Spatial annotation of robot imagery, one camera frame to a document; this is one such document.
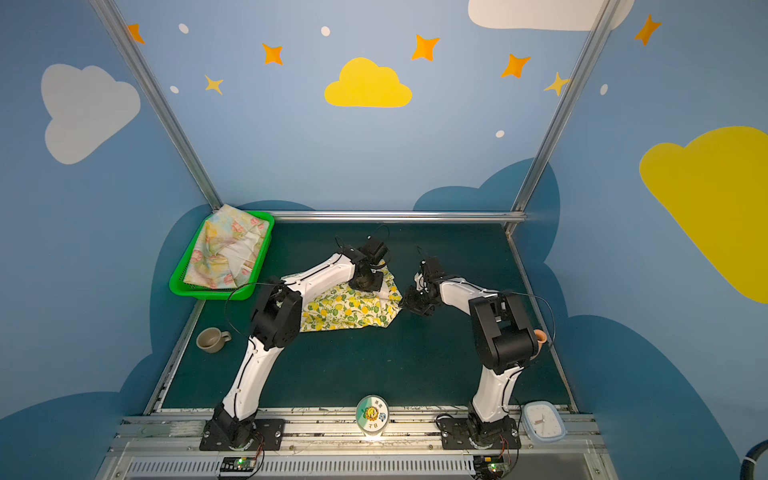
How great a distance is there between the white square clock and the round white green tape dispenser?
1.21ft

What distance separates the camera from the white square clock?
0.74 metres

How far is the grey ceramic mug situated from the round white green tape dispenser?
1.55ft

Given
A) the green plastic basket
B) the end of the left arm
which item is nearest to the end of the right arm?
the end of the left arm

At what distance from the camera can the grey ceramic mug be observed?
870mm

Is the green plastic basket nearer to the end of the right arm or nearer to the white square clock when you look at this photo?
the end of the right arm
